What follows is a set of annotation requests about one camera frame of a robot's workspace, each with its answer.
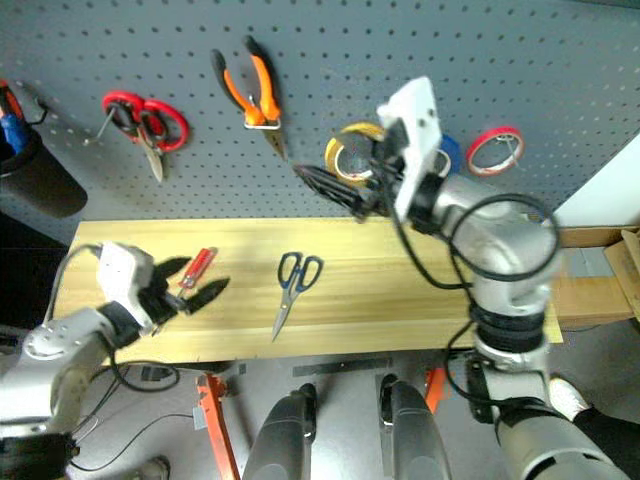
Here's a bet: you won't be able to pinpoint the red handled tool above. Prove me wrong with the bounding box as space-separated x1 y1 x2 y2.
0 79 24 121

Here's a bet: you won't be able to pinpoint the yellow tape roll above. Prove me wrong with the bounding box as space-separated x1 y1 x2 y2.
324 122 387 189

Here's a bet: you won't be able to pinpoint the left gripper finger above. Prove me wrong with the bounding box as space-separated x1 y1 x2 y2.
153 256 193 284
186 277 232 314

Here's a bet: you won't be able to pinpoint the black floor cable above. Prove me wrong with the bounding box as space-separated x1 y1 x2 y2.
68 349 202 474

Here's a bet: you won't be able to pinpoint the red tape roll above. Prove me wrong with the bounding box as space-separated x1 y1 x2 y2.
465 125 526 178

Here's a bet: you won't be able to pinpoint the white shoe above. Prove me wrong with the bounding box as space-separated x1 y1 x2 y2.
549 376 595 422

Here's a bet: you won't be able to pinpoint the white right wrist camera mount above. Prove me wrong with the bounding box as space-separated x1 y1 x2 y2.
376 75 447 218

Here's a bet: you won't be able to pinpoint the red handled screwdriver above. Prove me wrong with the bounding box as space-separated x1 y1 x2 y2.
151 246 220 337

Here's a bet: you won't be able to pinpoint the grey perforated pegboard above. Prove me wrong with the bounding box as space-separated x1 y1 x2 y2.
0 0 640 235

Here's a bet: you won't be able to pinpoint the black blue handled scissors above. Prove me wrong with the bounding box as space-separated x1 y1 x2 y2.
270 250 326 344

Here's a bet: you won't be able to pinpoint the orange black pliers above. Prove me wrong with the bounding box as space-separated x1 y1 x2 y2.
209 34 290 162

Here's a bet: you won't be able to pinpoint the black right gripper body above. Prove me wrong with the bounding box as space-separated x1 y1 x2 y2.
366 124 409 215

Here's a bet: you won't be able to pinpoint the orange table stand leg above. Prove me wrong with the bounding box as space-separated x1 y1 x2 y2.
194 371 242 480
424 367 452 415

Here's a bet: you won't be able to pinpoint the brown cardboard box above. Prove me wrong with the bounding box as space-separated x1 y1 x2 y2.
548 226 640 332

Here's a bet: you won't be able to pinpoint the black cylindrical tool holder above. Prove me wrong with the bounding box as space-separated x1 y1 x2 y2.
0 133 89 220

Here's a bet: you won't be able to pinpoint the blue tape roll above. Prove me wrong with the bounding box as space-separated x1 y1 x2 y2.
438 133 463 177

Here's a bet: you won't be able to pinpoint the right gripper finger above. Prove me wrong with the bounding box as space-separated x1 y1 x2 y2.
306 181 374 220
292 164 374 199

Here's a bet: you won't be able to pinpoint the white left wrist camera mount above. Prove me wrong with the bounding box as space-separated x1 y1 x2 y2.
94 240 157 332

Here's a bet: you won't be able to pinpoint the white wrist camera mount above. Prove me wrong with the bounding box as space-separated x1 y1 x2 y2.
94 240 157 332
376 75 447 218

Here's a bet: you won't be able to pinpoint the black trouser leg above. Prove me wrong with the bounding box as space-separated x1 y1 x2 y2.
573 406 640 477

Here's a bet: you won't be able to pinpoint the blue handled tool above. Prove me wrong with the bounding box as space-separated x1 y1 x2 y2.
0 113 27 155

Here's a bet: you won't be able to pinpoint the grey shoe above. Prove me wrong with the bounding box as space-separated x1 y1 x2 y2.
139 455 172 480

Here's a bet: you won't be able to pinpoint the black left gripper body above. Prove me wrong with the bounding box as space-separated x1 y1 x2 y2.
136 271 195 330

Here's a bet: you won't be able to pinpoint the silver loop pegboard hook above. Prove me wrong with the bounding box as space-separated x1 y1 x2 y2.
242 111 284 131

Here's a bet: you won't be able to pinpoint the red handled scissors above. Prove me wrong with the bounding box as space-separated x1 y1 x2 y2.
101 90 192 184

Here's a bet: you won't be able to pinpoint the dark grey rounded shape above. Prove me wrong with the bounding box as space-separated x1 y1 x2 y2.
378 374 452 480
241 381 319 480

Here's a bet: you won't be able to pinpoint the black metal bar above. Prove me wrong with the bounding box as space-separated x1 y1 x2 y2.
291 355 392 380

